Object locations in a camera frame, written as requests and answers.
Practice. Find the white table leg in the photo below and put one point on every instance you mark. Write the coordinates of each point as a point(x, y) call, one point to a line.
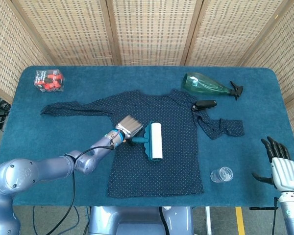
point(208, 220)

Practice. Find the green spray bottle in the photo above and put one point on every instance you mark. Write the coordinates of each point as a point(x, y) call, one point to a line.
point(201, 85)

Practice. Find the teal table cover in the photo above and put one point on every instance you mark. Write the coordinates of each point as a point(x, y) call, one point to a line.
point(137, 78)

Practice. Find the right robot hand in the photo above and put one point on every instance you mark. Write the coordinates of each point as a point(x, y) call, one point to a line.
point(285, 175)

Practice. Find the teal lint roller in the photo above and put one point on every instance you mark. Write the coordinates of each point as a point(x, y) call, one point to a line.
point(155, 140)

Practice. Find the woven bamboo folding screen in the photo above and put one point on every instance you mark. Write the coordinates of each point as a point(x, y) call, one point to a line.
point(152, 31)

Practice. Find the blue-grey robot torso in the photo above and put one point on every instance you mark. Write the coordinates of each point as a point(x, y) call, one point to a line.
point(137, 220)

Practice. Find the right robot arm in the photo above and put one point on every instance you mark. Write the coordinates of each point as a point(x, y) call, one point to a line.
point(292, 215)

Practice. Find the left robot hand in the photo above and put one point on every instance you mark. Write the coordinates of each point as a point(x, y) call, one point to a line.
point(131, 126)

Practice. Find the black stapler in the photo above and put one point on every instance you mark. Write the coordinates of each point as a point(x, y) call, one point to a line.
point(205, 104)

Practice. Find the black floor equipment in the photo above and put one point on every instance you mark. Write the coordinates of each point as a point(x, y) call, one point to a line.
point(0, 115)

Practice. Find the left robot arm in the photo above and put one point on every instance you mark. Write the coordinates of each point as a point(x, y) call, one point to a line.
point(51, 166)

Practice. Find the navy polka dot shirt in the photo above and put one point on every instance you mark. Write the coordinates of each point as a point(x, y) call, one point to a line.
point(176, 147)

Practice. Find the clear box with red toy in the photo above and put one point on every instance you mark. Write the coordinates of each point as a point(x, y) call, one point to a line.
point(49, 82)

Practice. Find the clear plastic cup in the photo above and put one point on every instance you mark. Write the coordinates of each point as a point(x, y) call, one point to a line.
point(221, 175)

